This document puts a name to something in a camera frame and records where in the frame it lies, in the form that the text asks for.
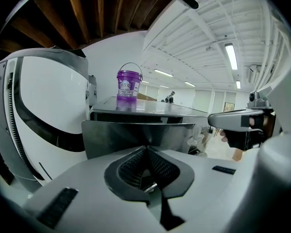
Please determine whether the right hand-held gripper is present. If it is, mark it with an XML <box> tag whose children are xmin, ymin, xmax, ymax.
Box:
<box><xmin>207</xmin><ymin>105</ymin><xmax>275</xmax><ymax>133</ymax></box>

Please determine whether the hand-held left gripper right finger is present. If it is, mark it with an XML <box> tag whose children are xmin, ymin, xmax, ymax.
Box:
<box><xmin>142</xmin><ymin>146</ymin><xmax>243</xmax><ymax>233</ymax></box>

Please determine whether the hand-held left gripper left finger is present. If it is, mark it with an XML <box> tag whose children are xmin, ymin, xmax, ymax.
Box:
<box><xmin>21</xmin><ymin>146</ymin><xmax>166</xmax><ymax>233</ymax></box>

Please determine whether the person's right forearm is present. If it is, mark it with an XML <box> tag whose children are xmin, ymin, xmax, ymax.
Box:
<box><xmin>263</xmin><ymin>112</ymin><xmax>277</xmax><ymax>139</ymax></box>

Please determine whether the person's right hand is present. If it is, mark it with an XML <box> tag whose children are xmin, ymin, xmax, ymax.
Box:
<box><xmin>220</xmin><ymin>115</ymin><xmax>270</xmax><ymax>152</ymax></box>

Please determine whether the white air conditioner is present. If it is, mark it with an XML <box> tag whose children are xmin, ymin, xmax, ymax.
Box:
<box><xmin>246</xmin><ymin>65</ymin><xmax>258</xmax><ymax>83</ymax></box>

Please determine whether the black washing machine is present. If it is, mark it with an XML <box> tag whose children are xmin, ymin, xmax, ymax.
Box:
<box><xmin>88</xmin><ymin>95</ymin><xmax>210</xmax><ymax>155</ymax></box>

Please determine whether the person's white shirt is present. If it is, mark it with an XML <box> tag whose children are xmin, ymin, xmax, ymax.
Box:
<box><xmin>242</xmin><ymin>56</ymin><xmax>291</xmax><ymax>233</ymax></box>

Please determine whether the purple plastic bucket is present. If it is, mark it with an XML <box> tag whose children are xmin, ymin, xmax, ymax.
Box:
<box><xmin>116</xmin><ymin>62</ymin><xmax>144</xmax><ymax>113</ymax></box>

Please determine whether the white and black appliance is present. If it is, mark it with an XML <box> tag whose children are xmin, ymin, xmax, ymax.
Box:
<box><xmin>0</xmin><ymin>47</ymin><xmax>98</xmax><ymax>194</ymax></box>

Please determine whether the grey gripper camera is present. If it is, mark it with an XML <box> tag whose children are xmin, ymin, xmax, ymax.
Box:
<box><xmin>246</xmin><ymin>90</ymin><xmax>272</xmax><ymax>109</ymax></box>

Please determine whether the brown wooden frame structure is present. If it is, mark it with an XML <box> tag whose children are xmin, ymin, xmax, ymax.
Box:
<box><xmin>0</xmin><ymin>0</ymin><xmax>174</xmax><ymax>51</ymax></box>

